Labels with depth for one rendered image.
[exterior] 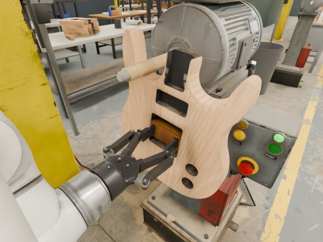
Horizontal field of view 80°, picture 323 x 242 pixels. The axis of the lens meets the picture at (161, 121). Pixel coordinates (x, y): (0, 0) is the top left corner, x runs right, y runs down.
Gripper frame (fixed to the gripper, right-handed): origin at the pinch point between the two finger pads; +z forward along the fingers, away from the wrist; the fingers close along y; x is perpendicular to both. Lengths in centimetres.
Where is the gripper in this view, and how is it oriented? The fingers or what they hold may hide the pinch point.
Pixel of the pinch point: (163, 136)
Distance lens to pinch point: 51.2
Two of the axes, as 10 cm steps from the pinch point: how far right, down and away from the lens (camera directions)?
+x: 1.0, -7.8, -6.2
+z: 6.2, -4.3, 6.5
